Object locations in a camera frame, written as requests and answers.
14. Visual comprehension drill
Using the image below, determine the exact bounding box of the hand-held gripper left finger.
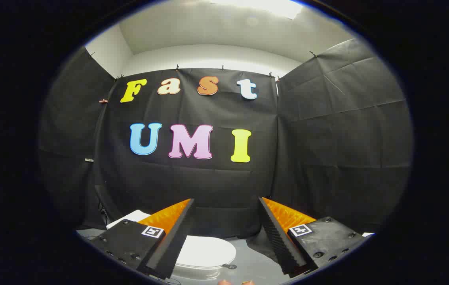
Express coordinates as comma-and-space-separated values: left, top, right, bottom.
89, 198, 196, 280

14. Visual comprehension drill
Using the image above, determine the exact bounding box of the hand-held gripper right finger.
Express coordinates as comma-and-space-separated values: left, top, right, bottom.
258, 197, 368, 278

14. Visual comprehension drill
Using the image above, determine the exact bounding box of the black cable by toilet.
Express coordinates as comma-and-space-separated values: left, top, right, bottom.
97, 200, 111, 226

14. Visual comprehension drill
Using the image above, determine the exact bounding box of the white ceramic toilet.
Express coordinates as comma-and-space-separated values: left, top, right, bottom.
106, 210, 227, 282

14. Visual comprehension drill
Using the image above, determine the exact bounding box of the black backdrop cloth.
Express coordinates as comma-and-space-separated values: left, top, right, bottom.
38, 38, 413, 240

